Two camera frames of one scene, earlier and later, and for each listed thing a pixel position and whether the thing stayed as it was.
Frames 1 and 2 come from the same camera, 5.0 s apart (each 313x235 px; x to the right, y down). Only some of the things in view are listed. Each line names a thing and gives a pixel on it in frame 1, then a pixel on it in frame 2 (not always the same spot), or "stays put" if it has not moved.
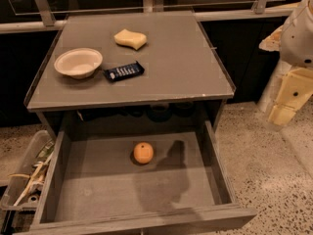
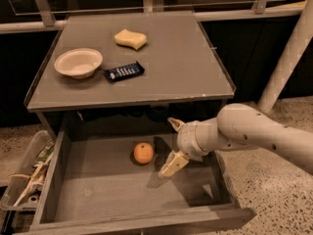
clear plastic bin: (23, 192) stays put
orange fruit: (143, 153) stays put
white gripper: (298, 43) -> (186, 138)
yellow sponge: (131, 39) stays put
